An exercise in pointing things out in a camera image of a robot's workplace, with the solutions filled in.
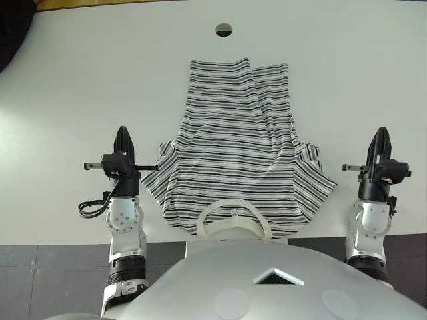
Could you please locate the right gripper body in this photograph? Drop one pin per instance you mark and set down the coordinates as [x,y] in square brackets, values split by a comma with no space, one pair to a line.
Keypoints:
[371,188]

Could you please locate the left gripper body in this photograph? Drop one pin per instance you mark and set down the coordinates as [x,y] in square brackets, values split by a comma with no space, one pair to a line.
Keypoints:
[126,186]

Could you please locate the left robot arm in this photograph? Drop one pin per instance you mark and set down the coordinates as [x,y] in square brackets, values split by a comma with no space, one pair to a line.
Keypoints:
[124,220]

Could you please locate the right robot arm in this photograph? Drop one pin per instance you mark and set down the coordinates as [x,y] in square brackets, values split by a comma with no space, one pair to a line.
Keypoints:
[368,220]

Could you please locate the striped T-shirt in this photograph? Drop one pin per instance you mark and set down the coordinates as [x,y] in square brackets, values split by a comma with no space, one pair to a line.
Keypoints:
[233,150]

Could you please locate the robot body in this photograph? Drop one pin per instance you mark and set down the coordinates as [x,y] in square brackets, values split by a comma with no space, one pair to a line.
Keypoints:
[260,286]

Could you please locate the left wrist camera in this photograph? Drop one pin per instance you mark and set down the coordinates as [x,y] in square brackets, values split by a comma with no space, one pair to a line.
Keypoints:
[117,164]

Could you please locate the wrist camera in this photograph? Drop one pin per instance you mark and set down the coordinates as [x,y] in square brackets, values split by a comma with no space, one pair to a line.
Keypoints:
[117,164]
[394,170]

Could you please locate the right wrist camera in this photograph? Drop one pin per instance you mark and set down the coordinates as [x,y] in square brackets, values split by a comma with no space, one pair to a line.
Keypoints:
[394,170]

